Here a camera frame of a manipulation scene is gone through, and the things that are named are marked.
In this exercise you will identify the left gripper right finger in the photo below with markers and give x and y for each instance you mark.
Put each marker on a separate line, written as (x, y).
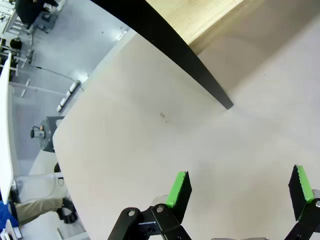
(308, 217)

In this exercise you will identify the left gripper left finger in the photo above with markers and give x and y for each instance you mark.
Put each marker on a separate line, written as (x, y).
(162, 220)

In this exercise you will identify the black shoe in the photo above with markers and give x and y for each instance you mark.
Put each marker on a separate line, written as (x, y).
(67, 210)

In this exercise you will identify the khaki trouser leg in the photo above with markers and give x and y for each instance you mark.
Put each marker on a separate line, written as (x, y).
(35, 208)

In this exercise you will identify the blue cloth item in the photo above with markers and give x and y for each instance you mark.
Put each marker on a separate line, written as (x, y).
(6, 220)

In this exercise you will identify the white power strip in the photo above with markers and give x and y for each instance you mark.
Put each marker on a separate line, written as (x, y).
(67, 96)

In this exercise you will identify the grey plastic stool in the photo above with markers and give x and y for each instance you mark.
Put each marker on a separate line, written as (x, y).
(46, 23)

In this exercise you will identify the black backpack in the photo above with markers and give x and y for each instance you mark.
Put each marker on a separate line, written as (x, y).
(15, 44)

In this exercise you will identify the seated person in black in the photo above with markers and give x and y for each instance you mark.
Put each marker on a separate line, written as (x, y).
(30, 11)

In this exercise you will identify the black frame wooden shelf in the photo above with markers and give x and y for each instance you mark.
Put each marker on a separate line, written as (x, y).
(172, 42)

